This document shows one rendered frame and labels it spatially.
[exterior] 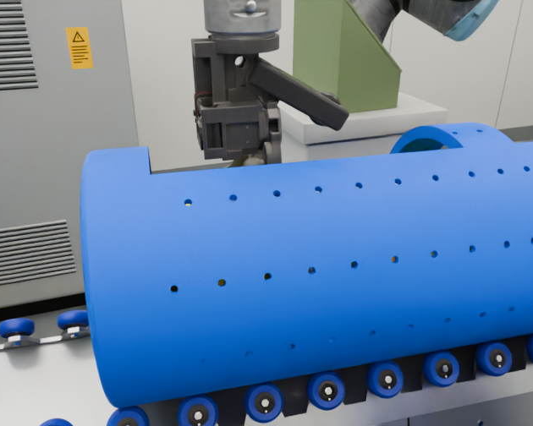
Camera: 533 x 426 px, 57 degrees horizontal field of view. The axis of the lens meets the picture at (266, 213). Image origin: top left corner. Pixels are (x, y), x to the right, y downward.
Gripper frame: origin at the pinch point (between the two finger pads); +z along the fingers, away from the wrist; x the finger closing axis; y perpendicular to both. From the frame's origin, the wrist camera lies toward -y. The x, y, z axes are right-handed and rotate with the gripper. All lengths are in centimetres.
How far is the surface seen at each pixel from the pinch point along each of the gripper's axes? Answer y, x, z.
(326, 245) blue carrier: -2.8, 12.8, -2.4
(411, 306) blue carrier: -11.3, 15.1, 4.6
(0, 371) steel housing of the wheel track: 35.2, -5.1, 21.5
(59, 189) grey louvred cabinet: 52, -146, 54
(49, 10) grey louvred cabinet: 43, -147, -13
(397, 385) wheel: -12.8, 12.3, 18.7
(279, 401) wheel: 1.5, 11.9, 17.9
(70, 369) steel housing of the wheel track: 26.2, -3.3, 21.6
